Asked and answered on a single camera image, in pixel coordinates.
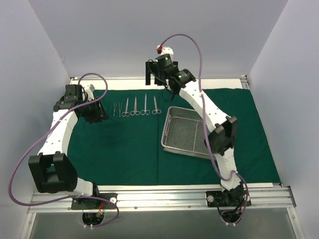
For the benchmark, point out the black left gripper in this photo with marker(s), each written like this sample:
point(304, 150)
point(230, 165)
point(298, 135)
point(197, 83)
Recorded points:
point(100, 109)

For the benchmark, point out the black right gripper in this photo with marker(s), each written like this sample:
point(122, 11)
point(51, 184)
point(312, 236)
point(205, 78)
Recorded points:
point(147, 73)

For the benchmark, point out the silver surgical clamp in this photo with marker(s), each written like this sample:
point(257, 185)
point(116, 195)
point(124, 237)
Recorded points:
point(126, 113)

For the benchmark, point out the green surgical drape cloth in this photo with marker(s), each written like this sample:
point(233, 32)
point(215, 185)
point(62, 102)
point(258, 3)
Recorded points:
point(128, 151)

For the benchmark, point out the silver surgical scissors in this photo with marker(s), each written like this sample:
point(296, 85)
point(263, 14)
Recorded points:
point(145, 111)

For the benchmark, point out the silver needle holder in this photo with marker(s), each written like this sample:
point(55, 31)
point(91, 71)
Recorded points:
point(156, 110)

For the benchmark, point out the metal mesh instrument tray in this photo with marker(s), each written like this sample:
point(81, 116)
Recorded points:
point(183, 133)

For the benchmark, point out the silver surgical tweezers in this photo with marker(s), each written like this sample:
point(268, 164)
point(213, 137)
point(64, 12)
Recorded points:
point(120, 109)

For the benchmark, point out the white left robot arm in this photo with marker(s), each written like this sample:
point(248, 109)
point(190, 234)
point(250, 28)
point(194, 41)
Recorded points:
point(51, 168)

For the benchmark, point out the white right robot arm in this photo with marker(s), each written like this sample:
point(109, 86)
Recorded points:
point(219, 128)

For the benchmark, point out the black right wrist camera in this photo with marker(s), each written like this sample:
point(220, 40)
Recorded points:
point(165, 59)

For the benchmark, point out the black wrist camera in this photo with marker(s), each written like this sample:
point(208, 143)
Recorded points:
point(165, 59)
point(78, 94)

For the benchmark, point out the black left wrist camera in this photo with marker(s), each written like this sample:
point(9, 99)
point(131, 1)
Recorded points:
point(78, 94)

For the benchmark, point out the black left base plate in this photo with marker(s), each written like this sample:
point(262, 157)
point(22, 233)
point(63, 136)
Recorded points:
point(90, 204)

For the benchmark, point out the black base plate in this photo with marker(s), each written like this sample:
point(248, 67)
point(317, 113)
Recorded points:
point(90, 204)
point(225, 198)

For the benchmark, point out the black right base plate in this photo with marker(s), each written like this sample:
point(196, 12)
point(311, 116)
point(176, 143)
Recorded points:
point(225, 198)

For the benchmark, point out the aluminium frame rail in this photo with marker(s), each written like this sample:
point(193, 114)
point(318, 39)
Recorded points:
point(193, 197)

